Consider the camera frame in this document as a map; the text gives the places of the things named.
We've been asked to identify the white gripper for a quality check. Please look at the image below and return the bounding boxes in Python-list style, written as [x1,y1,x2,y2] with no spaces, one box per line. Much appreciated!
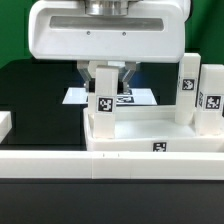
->
[28,0,186,93]

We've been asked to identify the white desk top tray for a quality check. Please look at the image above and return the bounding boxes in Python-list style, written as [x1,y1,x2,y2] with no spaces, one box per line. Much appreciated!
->
[83,105,224,153]

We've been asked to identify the white front fence bar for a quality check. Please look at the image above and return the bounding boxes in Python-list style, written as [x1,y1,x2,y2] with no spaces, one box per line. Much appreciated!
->
[0,150,224,180]

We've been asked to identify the white marker base bracket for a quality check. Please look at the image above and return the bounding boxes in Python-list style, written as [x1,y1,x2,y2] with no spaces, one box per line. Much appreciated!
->
[62,87,157,105]

